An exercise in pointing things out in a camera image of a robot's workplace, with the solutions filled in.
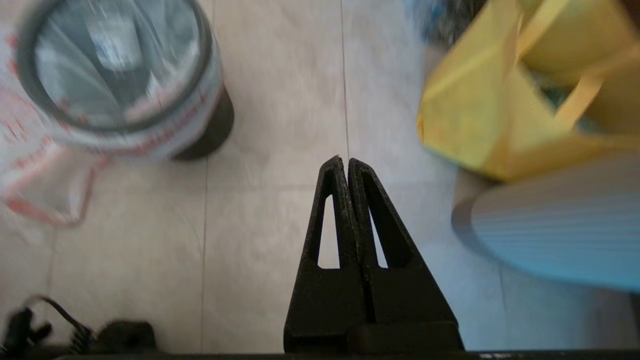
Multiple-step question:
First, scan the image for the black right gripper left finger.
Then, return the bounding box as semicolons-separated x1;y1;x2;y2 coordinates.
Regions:
284;156;372;354

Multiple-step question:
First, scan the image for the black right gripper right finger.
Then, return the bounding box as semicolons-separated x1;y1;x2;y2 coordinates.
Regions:
348;158;465;354

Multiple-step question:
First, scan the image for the white liner bag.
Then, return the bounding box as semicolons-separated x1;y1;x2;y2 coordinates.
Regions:
20;0;224;162

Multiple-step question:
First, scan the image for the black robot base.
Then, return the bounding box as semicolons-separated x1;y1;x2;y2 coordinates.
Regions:
0;306;159;359

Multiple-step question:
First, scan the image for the yellow plastic bag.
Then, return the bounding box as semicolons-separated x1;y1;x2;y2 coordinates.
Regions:
416;0;640;182

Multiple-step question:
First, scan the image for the black round trash bin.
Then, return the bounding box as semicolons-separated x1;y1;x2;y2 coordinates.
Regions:
172;84;236;162

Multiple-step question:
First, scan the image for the round striped grey stool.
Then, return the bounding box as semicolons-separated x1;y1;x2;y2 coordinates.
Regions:
451;152;640;294

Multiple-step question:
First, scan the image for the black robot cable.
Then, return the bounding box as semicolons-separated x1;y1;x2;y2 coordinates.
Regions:
27;295;96;347

